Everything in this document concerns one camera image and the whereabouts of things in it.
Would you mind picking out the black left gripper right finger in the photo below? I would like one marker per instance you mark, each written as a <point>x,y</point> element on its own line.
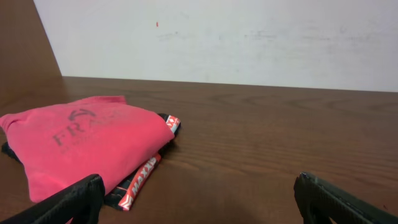
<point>321,202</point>

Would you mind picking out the red folded t-shirt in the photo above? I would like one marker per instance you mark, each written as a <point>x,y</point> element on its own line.
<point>61,144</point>

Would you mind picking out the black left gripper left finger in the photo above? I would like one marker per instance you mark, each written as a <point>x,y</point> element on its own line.
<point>79,203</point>

